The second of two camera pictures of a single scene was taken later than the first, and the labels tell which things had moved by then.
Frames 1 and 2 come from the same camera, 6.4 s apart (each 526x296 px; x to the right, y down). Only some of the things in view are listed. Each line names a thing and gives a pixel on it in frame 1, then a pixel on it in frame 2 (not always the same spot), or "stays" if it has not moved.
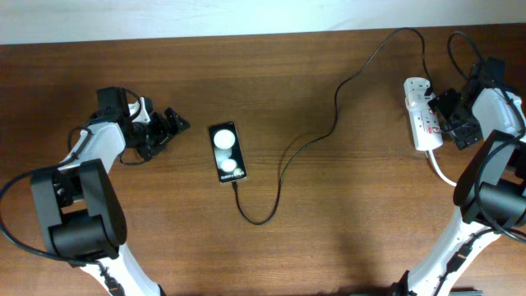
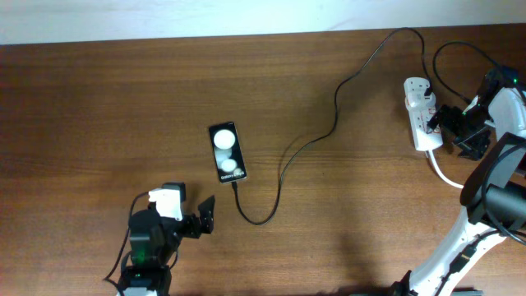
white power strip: (426, 131) stays
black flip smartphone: (228, 153) stays
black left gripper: (164, 131) → (194, 228)
